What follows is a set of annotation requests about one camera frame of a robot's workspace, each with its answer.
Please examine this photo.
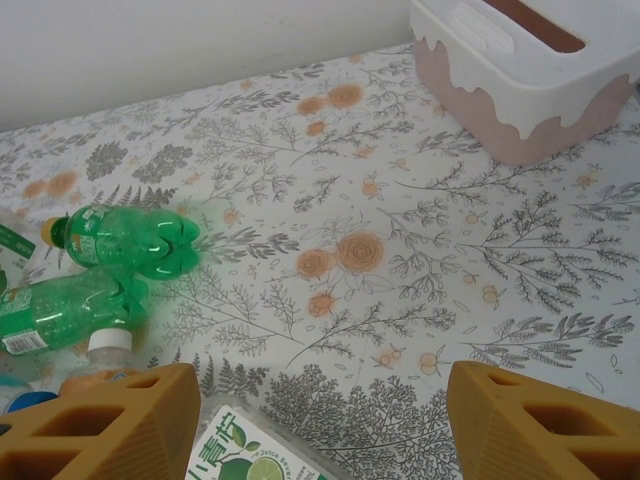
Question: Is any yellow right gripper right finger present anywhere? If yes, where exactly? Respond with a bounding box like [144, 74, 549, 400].
[446, 360, 640, 480]

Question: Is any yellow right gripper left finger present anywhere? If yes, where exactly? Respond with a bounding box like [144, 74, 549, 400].
[0, 363, 202, 480]

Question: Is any clear bottle blue cap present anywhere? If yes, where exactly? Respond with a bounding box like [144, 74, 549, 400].
[0, 382, 60, 416]

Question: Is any green bottle yellow cap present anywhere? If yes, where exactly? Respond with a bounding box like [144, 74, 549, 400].
[0, 267, 149, 356]
[40, 203, 202, 281]

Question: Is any bottle lime juice label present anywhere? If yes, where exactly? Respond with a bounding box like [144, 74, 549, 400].
[184, 394, 346, 480]

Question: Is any clear bottle green white label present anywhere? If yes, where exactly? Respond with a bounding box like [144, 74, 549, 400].
[0, 219, 37, 261]

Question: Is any floral tablecloth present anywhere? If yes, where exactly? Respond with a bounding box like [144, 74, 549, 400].
[0, 42, 640, 480]

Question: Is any white pink tissue box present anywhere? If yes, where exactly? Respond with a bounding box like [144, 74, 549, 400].
[408, 0, 640, 166]

